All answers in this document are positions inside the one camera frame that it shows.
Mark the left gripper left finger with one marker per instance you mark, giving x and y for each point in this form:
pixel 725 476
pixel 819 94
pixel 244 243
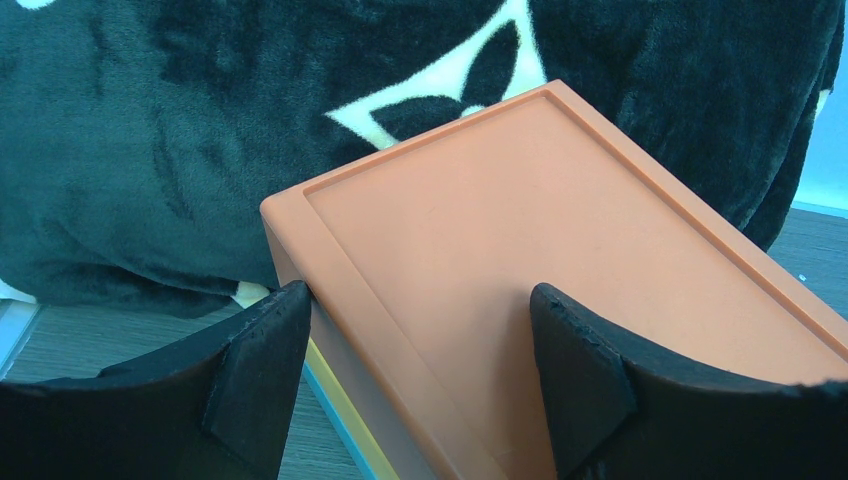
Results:
pixel 216 404

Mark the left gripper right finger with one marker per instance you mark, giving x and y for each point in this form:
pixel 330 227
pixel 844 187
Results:
pixel 620 406

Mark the orange drawer organizer box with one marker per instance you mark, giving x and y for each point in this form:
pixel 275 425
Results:
pixel 524 293

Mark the black floral plush pillow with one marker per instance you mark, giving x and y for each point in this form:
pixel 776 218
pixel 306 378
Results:
pixel 138 138

